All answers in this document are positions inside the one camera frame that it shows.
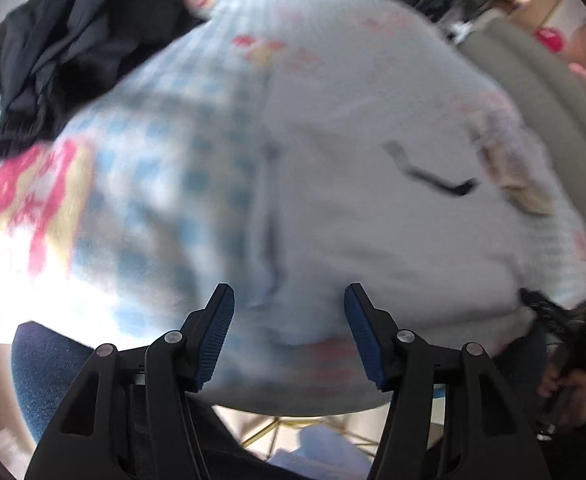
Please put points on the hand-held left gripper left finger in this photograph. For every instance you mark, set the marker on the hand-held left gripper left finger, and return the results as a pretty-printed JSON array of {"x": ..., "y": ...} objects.
[{"x": 218, "y": 335}]

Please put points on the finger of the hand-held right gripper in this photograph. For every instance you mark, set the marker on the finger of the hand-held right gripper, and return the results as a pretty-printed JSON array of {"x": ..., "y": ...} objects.
[{"x": 548, "y": 310}]

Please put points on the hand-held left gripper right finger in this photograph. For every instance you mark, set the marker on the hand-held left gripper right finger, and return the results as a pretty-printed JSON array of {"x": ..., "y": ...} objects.
[{"x": 363, "y": 340}]

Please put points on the light grey sweatshirt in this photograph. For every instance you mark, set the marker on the light grey sweatshirt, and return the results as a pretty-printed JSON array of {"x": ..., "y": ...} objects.
[{"x": 373, "y": 235}]

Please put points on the black clothes pile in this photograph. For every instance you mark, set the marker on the black clothes pile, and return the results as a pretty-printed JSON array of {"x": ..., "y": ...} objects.
[{"x": 73, "y": 50}]

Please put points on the person's right hand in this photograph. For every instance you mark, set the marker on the person's right hand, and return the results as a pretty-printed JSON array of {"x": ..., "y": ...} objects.
[{"x": 573, "y": 392}]

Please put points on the light blue towel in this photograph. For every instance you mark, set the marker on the light blue towel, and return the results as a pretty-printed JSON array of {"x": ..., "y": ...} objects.
[{"x": 323, "y": 447}]

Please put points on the blue checkered printed blanket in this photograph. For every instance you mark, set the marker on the blue checkered printed blanket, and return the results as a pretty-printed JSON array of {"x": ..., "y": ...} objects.
[{"x": 148, "y": 185}]

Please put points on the grey padded headboard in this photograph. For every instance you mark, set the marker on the grey padded headboard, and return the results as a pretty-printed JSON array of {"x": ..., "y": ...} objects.
[{"x": 538, "y": 90}]

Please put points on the red mushroom toy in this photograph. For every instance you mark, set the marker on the red mushroom toy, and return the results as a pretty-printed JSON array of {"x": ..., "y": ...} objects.
[{"x": 548, "y": 40}]

